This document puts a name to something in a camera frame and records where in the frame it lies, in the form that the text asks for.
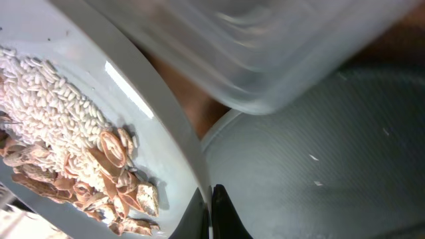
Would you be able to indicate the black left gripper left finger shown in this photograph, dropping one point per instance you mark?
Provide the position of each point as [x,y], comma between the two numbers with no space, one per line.
[194,223]

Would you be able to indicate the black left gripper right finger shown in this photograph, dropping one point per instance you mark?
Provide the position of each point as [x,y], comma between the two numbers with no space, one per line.
[226,223]

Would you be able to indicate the food scraps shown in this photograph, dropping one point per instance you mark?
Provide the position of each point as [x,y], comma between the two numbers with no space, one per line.
[61,147]

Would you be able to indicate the grey plate with food scraps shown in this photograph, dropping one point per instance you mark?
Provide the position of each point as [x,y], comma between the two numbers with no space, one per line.
[105,66]

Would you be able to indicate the clear plastic waste bin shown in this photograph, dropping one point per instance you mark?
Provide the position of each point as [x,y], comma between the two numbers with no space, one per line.
[255,56]

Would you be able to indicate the round black serving tray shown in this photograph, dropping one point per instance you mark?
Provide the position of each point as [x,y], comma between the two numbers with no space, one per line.
[344,160]

